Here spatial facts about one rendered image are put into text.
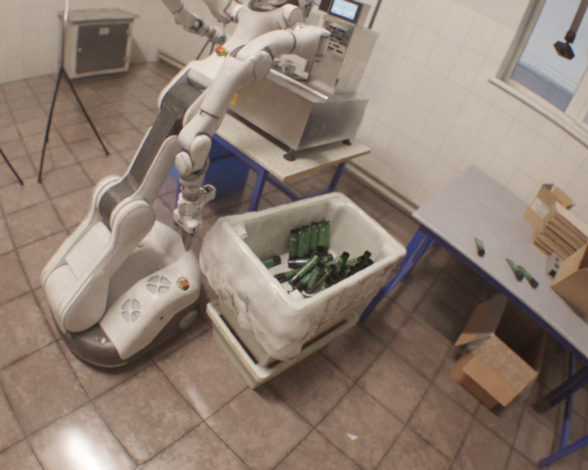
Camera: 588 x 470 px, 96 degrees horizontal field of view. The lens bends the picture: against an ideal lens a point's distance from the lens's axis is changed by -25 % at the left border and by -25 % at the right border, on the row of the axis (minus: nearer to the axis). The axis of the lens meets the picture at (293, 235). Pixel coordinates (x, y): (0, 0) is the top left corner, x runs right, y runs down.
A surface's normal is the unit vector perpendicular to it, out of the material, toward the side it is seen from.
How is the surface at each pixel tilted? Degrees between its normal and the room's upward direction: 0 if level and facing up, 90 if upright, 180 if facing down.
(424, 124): 90
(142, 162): 62
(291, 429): 0
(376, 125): 90
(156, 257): 1
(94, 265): 39
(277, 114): 90
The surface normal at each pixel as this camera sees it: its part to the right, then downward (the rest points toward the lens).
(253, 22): -0.15, 0.46
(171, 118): -0.40, -0.04
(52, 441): 0.28, -0.74
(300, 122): -0.63, 0.33
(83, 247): -0.11, -0.40
